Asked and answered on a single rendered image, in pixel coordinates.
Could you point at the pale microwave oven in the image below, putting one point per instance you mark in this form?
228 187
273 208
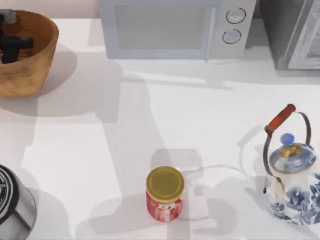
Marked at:
247 22

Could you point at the blue and white kettle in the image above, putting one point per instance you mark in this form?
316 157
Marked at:
292 192

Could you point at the round microwave knob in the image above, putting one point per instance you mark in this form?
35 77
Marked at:
231 36
235 15

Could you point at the red jar with gold lid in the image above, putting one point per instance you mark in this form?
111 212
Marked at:
165 197

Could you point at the round wooden basket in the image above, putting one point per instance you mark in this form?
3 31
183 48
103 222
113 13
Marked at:
30 72

